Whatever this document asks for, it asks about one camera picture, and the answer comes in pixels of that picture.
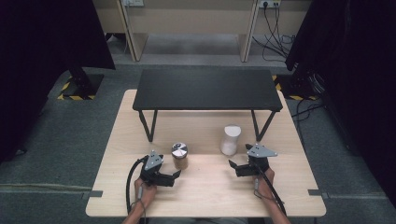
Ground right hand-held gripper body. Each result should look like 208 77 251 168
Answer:
235 144 278 178

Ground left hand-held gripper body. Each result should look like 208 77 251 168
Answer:
139 149 176 188

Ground glass spice jar silver lid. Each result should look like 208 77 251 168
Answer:
171 142 190 171

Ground white salt jar white lid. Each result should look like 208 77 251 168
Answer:
219 124 243 156

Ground black metal shelf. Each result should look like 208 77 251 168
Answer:
132 68 284 143

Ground person's left hand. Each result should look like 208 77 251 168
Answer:
134 176 159 208

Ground person's right hand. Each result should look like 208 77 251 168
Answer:
253 167 276 203

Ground gray floor tape strip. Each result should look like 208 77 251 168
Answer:
81 189 104 201
307 189 330 200

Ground black stand base striped tape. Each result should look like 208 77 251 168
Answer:
57 66 106 102
272 69 319 102

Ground black curtain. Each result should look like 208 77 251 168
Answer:
285 0 396 210
0 0 117 163

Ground beige desk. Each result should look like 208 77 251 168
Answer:
92 0 313 63

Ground thin cable with gray plug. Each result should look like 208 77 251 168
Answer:
253 177 275 202
130 186 148 224

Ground thick black gripper cable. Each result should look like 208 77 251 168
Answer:
125 155 149 216
252 161 287 217

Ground black floor cables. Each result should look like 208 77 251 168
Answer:
290 97 325 148

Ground black cables at wall socket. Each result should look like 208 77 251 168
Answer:
251 3 297 63

